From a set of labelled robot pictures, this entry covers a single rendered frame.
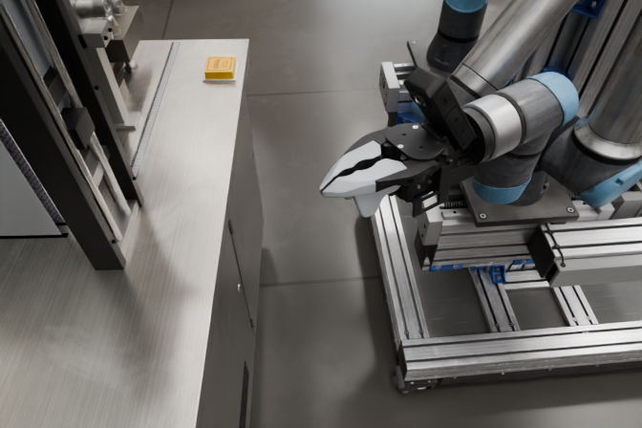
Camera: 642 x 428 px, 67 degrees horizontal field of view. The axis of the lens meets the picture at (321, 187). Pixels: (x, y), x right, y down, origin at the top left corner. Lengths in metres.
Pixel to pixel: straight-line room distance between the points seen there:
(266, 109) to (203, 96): 1.41
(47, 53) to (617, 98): 0.83
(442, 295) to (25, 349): 1.20
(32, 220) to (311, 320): 1.10
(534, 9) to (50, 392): 0.88
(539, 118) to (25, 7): 0.64
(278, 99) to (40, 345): 2.02
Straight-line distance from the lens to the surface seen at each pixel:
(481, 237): 1.19
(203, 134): 1.11
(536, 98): 0.65
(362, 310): 1.84
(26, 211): 0.97
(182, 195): 0.99
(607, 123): 0.92
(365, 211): 0.54
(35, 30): 0.74
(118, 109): 1.15
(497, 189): 0.73
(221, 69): 1.26
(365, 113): 2.58
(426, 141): 0.55
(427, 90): 0.50
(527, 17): 0.78
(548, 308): 1.75
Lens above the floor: 1.61
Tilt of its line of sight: 47 degrees down
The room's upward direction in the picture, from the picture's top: straight up
